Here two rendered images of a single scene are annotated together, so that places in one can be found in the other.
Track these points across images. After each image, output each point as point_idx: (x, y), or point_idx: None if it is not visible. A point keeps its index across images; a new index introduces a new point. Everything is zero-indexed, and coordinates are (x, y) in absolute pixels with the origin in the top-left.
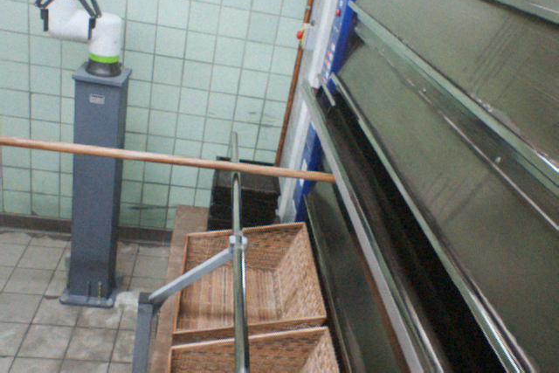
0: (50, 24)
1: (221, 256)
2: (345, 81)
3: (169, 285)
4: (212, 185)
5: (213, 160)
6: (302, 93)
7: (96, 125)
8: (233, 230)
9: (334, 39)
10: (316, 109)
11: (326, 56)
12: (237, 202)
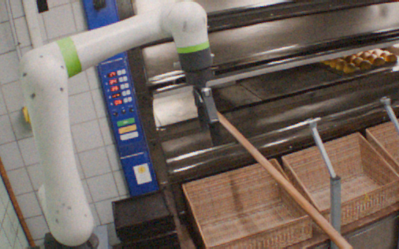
0: (89, 221)
1: (317, 131)
2: (169, 71)
3: (329, 164)
4: (158, 228)
5: (242, 139)
6: (169, 94)
7: None
8: (303, 124)
9: (118, 66)
10: (216, 76)
11: (107, 87)
12: (277, 129)
